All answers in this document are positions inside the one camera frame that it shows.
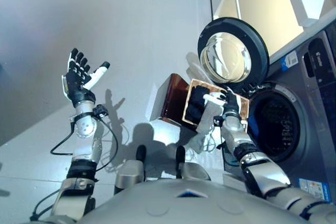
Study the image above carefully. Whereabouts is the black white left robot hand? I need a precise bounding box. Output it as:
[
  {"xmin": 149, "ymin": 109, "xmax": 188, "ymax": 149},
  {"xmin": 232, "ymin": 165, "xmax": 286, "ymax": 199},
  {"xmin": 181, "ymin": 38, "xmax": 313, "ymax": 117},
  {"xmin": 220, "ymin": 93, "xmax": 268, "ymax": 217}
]
[{"xmin": 61, "ymin": 48, "xmax": 111, "ymax": 108}]

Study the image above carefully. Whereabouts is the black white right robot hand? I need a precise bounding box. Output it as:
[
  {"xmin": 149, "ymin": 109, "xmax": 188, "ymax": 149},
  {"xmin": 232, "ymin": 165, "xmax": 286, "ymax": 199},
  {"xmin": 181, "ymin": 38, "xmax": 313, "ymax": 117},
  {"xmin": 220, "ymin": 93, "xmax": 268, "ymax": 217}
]
[{"xmin": 203, "ymin": 87, "xmax": 241, "ymax": 116}]

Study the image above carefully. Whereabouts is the white garment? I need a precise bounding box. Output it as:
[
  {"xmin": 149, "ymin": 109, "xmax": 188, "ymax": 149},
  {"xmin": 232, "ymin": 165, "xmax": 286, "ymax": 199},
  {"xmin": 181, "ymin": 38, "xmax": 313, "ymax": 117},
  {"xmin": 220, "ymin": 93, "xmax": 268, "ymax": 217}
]
[{"xmin": 190, "ymin": 91, "xmax": 229, "ymax": 154}]

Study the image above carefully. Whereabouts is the round glass washing machine door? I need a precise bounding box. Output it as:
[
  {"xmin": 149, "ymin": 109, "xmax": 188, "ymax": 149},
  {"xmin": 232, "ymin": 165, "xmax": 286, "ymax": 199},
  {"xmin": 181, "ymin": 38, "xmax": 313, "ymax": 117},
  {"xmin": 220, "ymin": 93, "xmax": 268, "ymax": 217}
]
[{"xmin": 197, "ymin": 17, "xmax": 271, "ymax": 89}]

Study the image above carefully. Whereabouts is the dark grey washing machine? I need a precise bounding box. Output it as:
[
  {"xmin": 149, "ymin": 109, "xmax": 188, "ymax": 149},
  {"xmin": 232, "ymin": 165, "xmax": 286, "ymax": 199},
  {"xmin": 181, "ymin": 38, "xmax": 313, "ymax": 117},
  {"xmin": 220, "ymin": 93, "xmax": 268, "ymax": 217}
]
[{"xmin": 223, "ymin": 22, "xmax": 336, "ymax": 204}]

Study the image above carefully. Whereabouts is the wicker laundry basket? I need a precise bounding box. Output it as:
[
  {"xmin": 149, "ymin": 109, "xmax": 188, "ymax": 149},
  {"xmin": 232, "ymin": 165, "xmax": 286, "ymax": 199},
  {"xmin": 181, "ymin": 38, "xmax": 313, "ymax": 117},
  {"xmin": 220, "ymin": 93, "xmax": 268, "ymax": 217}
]
[{"xmin": 181, "ymin": 78, "xmax": 250, "ymax": 131}]

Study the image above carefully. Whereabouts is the black rolled garment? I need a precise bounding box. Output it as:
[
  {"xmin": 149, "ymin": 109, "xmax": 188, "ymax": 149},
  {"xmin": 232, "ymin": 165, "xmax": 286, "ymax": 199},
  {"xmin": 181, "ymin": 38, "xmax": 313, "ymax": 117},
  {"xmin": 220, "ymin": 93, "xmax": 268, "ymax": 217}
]
[{"xmin": 188, "ymin": 84, "xmax": 211, "ymax": 124}]

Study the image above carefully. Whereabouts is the black right robot foot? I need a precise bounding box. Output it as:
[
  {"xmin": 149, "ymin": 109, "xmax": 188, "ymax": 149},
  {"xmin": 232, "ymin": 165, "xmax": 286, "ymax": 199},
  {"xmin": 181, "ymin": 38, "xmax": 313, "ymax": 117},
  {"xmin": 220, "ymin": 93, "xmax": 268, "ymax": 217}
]
[{"xmin": 175, "ymin": 145, "xmax": 186, "ymax": 165}]

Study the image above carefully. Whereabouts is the black robot foot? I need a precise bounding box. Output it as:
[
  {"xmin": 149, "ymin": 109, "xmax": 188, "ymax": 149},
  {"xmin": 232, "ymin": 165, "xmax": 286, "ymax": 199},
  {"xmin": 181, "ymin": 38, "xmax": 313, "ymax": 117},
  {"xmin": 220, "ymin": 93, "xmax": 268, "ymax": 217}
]
[
  {"xmin": 135, "ymin": 144, "xmax": 147, "ymax": 162},
  {"xmin": 175, "ymin": 145, "xmax": 186, "ymax": 165}
]

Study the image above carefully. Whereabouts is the blue white energy label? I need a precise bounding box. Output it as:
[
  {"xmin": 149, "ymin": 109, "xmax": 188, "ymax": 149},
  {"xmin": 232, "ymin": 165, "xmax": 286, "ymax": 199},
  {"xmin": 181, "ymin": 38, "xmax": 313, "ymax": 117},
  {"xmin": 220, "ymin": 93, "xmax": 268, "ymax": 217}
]
[{"xmin": 280, "ymin": 50, "xmax": 299, "ymax": 70}]

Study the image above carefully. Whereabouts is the silver right robot leg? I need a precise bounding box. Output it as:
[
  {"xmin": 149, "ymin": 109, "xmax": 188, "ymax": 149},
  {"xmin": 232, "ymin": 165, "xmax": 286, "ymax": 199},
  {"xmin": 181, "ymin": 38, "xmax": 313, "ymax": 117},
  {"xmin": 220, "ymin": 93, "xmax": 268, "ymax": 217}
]
[{"xmin": 178, "ymin": 162, "xmax": 212, "ymax": 182}]

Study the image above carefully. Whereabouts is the silver robot leg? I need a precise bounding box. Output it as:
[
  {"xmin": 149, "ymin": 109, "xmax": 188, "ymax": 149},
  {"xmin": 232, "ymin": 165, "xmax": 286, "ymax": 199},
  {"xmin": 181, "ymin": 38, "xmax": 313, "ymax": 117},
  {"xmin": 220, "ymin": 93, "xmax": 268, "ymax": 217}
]
[
  {"xmin": 178, "ymin": 162, "xmax": 212, "ymax": 182},
  {"xmin": 113, "ymin": 159, "xmax": 146, "ymax": 196}
]

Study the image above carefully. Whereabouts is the white low platform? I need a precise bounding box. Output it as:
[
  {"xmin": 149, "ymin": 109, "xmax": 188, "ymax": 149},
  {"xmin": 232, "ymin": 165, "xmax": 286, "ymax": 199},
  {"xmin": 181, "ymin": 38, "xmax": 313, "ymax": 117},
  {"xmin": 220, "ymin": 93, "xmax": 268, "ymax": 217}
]
[{"xmin": 223, "ymin": 173, "xmax": 248, "ymax": 192}]

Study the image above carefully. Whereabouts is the black left robot foot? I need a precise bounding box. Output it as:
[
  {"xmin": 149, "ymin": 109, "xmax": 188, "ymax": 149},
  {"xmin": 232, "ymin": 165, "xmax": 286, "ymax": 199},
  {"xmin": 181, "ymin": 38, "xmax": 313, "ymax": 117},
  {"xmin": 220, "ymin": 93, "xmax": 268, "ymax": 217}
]
[{"xmin": 135, "ymin": 144, "xmax": 147, "ymax": 162}]

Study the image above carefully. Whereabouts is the white cabinet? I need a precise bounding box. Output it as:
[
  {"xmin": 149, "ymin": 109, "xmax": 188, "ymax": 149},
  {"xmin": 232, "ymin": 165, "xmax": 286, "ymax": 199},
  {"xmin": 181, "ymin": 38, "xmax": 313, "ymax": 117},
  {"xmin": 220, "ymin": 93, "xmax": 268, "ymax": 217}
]
[{"xmin": 208, "ymin": 0, "xmax": 336, "ymax": 62}]

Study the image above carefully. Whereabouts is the dark detergent drawer front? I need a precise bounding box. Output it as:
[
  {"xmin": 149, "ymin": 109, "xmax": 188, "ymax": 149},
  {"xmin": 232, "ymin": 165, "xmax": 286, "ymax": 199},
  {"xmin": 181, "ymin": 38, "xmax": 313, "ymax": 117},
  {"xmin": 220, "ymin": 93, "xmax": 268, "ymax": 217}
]
[{"xmin": 308, "ymin": 37, "xmax": 334, "ymax": 78}]

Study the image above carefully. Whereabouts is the silver left robot leg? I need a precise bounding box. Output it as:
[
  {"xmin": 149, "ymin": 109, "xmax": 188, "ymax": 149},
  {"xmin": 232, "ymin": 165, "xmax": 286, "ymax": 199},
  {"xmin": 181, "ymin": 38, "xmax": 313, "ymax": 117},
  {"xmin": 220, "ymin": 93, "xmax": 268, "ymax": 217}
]
[{"xmin": 113, "ymin": 159, "xmax": 146, "ymax": 196}]

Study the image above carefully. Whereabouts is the grey robot torso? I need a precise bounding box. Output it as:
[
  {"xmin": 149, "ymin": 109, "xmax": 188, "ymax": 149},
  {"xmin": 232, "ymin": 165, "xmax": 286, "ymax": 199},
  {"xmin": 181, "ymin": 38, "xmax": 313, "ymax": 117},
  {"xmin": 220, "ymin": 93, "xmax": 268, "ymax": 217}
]
[{"xmin": 78, "ymin": 179, "xmax": 316, "ymax": 224}]

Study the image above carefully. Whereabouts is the blue bordered info sticker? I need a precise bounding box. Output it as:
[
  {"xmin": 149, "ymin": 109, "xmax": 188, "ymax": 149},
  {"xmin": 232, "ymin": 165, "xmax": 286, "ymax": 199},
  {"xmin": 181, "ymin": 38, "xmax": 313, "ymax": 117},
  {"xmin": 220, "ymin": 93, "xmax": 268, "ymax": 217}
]
[{"xmin": 298, "ymin": 178, "xmax": 329, "ymax": 204}]

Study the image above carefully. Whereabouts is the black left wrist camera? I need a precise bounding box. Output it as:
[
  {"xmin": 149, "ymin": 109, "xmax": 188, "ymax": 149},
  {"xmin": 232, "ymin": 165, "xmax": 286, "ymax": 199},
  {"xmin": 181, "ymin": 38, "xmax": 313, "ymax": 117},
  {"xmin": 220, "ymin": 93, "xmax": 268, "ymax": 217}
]
[{"xmin": 93, "ymin": 104, "xmax": 109, "ymax": 118}]

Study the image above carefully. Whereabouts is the black left elbow cable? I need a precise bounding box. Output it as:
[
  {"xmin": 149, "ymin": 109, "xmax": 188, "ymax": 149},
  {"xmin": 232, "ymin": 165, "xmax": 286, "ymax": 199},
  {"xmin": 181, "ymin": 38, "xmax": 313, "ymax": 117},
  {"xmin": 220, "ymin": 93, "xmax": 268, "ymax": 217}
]
[{"xmin": 30, "ymin": 189, "xmax": 64, "ymax": 221}]

